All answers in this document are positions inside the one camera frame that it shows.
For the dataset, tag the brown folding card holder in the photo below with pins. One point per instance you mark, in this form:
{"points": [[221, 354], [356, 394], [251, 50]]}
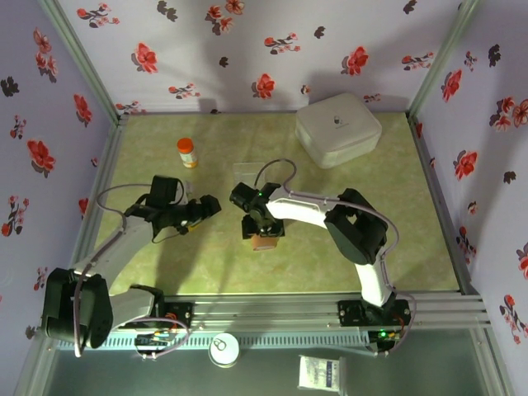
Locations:
{"points": [[264, 244]]}

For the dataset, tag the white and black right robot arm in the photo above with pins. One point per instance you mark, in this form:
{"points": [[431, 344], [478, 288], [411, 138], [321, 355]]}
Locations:
{"points": [[301, 210]]}

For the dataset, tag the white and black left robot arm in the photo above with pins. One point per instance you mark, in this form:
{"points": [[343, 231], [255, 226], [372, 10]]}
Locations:
{"points": [[119, 247]]}

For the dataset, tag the orange pill bottle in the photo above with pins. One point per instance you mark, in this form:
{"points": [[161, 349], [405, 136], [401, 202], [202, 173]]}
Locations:
{"points": [[189, 156]]}

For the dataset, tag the white zippered case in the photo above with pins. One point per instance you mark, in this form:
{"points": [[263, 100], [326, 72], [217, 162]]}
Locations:
{"points": [[338, 132]]}

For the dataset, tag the small electronics board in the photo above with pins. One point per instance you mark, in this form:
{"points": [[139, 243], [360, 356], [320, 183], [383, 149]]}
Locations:
{"points": [[150, 340], [383, 335]]}

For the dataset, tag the silver tin can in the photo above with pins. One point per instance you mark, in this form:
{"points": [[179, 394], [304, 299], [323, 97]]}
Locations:
{"points": [[224, 350]]}

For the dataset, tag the white paper packet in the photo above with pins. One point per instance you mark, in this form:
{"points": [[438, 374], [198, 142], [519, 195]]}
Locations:
{"points": [[321, 373]]}

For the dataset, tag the aluminium side rail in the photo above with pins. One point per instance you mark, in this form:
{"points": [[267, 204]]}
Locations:
{"points": [[442, 206], [105, 185]]}

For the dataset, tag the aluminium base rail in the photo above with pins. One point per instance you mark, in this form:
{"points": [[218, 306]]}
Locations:
{"points": [[268, 309]]}

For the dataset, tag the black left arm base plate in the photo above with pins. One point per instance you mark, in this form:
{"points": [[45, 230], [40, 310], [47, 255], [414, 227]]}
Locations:
{"points": [[181, 314]]}

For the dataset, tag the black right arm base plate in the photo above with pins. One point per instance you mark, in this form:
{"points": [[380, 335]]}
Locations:
{"points": [[350, 313]]}

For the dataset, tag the aluminium frame post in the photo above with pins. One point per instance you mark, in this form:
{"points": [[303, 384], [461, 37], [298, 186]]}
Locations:
{"points": [[439, 62], [86, 62]]}

